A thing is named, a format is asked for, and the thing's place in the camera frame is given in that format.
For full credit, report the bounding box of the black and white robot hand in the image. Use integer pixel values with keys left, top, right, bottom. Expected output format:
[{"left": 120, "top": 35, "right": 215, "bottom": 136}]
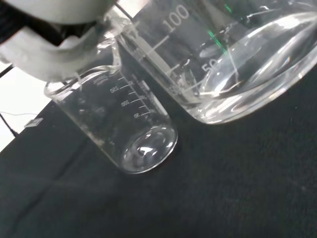
[{"left": 0, "top": 0, "right": 119, "bottom": 84}]

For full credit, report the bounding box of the small grey tag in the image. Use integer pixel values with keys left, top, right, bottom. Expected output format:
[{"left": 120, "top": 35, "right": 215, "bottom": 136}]
[{"left": 24, "top": 118, "right": 44, "bottom": 128}]

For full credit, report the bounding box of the black bench cloth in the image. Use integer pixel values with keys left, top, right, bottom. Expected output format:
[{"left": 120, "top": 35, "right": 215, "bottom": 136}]
[{"left": 0, "top": 7, "right": 317, "bottom": 238}]

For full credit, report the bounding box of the thin white cable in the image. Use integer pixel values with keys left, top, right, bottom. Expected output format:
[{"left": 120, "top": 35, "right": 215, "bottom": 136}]
[{"left": 0, "top": 111, "right": 38, "bottom": 118}]

